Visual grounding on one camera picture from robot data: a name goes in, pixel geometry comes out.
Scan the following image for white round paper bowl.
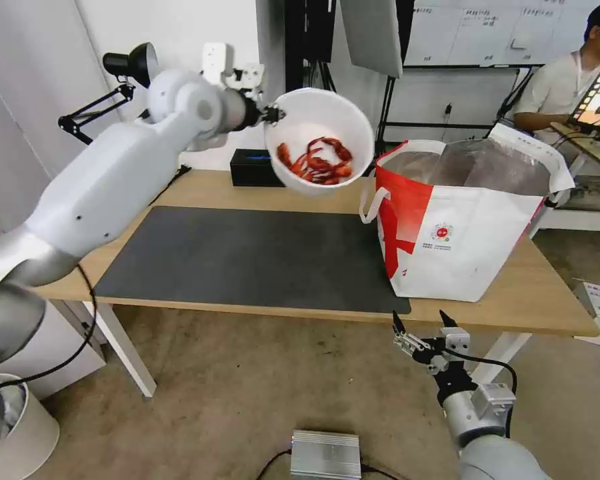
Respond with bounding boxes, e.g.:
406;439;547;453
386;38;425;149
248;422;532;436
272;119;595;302
263;87;376;197

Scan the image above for white red takeout bag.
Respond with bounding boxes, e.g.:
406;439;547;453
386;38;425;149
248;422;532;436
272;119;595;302
358;123;577;303

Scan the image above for white table leg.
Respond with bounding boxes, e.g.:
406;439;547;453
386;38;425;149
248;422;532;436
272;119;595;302
471;331;527;387
93;301;159;399

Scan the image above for black rectangular box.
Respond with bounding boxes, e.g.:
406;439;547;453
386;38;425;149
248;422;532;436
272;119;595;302
229;148;287;189

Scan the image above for red crayfish shells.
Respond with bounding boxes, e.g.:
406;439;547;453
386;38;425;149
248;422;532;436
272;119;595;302
277;135;355;185

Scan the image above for white power strip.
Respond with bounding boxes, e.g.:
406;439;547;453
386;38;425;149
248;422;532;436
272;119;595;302
201;42;229;84

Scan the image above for black hanging equipment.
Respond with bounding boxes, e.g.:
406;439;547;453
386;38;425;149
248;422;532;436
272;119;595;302
283;0;338;65

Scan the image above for grey tilted panel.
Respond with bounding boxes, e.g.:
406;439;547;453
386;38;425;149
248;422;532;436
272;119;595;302
339;0;405;79

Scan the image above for black desk lamp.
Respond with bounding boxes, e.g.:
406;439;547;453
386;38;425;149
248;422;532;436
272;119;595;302
57;42;159;147

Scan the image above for silver metal box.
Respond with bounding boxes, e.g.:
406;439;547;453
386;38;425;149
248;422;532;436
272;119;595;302
289;429;363;477

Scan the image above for black desk mat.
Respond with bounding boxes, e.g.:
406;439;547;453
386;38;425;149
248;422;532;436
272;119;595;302
93;205;413;315

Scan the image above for whiteboard with papers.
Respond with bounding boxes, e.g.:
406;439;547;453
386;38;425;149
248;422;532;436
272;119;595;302
401;0;600;67

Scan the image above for person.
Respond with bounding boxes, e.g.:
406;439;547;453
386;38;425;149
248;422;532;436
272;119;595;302
511;7;600;146

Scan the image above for white round waste bin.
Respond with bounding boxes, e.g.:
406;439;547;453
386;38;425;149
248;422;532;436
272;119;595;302
0;373;61;480

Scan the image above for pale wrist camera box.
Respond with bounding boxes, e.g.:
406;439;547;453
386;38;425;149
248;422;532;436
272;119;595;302
439;327;471;357

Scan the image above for white wall adapter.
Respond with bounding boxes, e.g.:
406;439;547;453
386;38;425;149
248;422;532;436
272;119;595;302
221;63;267;103

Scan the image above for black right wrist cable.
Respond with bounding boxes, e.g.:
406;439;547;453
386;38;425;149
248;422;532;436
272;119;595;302
455;349;519;441

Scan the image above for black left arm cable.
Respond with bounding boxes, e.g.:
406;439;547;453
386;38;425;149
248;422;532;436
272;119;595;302
0;263;99;387

